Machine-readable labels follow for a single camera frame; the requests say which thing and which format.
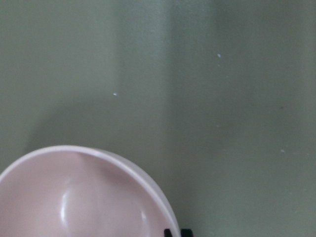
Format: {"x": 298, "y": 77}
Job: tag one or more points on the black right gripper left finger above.
{"x": 167, "y": 233}

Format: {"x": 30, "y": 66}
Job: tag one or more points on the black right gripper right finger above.
{"x": 186, "y": 233}

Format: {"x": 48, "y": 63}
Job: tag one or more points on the small pink bowl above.
{"x": 72, "y": 191}

